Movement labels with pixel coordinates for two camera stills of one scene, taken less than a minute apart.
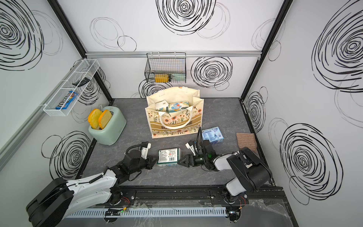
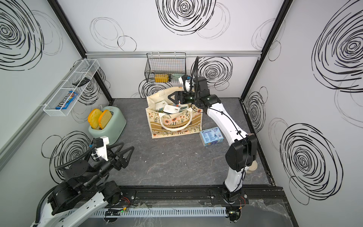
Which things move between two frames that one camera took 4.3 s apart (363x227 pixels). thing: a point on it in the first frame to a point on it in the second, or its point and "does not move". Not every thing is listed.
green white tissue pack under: [168, 157] to [171, 109]
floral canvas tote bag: [175, 111] does not move
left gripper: [151, 163] to [118, 164]
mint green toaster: [112, 131] does not move
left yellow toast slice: [93, 117] does not move
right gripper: [188, 159] to [183, 96]
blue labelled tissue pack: [213, 135] does not move
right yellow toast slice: [104, 118] does not move
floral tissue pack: [162, 106] does not move
